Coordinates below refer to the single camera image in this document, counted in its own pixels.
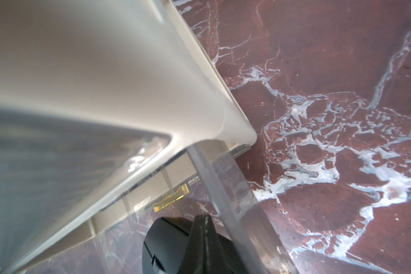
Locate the clear bottom drawer gold handle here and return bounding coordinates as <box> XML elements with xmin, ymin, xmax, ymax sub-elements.
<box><xmin>93</xmin><ymin>140</ymin><xmax>297</xmax><ymax>274</ymax></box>

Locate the beige drawer organizer cabinet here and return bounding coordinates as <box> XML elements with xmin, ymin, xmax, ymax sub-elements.
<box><xmin>0</xmin><ymin>1</ymin><xmax>256</xmax><ymax>274</ymax></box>

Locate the clear drawer gold handle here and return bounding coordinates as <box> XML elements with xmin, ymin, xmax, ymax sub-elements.
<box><xmin>93</xmin><ymin>140</ymin><xmax>297</xmax><ymax>274</ymax></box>
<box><xmin>0</xmin><ymin>110</ymin><xmax>171</xmax><ymax>272</ymax></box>

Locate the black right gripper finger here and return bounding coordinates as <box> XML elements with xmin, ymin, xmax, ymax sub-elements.
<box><xmin>178</xmin><ymin>215</ymin><xmax>231</xmax><ymax>274</ymax></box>

